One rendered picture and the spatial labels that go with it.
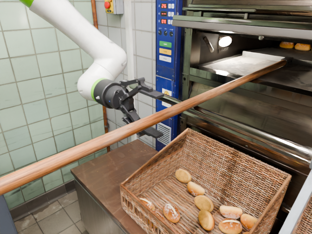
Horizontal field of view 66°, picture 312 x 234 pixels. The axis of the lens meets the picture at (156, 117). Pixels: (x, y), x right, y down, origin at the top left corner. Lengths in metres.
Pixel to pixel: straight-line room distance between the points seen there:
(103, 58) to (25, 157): 1.24
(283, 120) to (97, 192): 0.95
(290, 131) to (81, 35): 0.87
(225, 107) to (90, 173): 0.84
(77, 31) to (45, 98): 1.01
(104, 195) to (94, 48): 0.76
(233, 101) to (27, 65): 1.28
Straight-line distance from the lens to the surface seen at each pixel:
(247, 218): 1.18
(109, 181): 1.41
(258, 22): 0.89
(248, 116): 1.14
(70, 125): 1.99
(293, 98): 1.04
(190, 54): 1.25
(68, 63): 1.86
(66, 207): 2.16
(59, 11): 0.91
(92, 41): 0.91
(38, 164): 0.52
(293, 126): 1.09
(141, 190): 1.26
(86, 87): 0.88
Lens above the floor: 1.49
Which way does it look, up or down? 26 degrees down
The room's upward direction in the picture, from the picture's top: straight up
